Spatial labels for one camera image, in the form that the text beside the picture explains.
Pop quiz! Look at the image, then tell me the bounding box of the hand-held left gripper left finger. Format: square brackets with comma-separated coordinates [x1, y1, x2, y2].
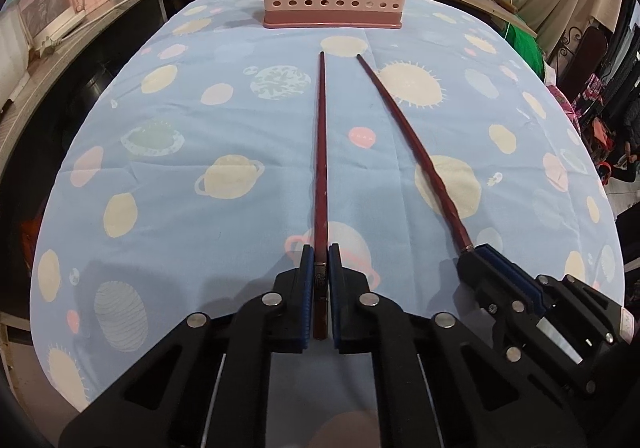
[59, 243, 316, 448]

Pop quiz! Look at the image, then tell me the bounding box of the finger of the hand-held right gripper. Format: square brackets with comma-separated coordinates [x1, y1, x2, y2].
[477, 244, 591, 311]
[456, 248, 535, 319]

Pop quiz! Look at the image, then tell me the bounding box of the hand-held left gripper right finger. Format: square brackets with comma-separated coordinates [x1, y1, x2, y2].
[327, 243, 583, 448]

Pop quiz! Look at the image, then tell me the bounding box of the dark red twisted chopstick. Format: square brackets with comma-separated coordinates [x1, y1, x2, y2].
[311, 51, 331, 341]
[355, 54, 476, 259]

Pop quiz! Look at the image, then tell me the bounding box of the blue planet-print tablecloth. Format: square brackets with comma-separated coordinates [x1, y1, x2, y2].
[29, 0, 625, 448]

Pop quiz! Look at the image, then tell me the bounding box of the pink patterned clothing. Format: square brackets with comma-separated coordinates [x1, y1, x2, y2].
[549, 72, 617, 131]

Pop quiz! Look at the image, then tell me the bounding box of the black metal chair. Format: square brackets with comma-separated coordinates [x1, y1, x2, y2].
[557, 22, 609, 94]

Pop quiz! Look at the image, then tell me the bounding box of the green cloth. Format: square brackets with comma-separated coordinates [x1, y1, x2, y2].
[500, 12, 547, 74]

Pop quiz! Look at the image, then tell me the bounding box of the wooden counter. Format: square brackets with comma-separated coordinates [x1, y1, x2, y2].
[0, 0, 538, 189]

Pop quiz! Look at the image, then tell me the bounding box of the white storage box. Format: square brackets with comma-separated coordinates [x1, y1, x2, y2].
[0, 8, 32, 81]

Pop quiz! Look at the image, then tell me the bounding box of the white clear-lid appliance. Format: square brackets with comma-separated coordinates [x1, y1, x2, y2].
[17, 0, 89, 49]

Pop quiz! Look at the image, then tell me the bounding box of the white power cable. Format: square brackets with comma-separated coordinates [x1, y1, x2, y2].
[75, 10, 117, 34]

